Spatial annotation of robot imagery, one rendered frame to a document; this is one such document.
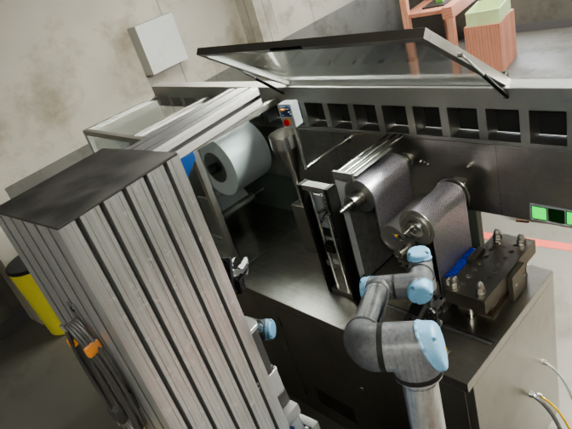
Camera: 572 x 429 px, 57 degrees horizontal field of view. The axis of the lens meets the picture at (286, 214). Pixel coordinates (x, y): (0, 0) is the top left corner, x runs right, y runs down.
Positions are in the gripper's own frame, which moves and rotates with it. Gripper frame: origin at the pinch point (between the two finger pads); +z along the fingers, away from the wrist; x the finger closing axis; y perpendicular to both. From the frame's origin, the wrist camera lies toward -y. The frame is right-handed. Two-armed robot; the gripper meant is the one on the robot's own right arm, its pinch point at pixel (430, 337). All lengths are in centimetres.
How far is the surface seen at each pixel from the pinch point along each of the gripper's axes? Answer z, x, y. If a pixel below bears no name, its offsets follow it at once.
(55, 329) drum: 91, 324, -59
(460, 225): -18.0, 9.7, 41.9
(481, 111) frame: -58, 5, 57
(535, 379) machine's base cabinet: 50, -16, 40
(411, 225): -29.3, 16.2, 21.3
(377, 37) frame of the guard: -98, 12, 17
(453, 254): -9.5, 9.7, 34.2
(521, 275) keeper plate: -0.2, -12.0, 42.6
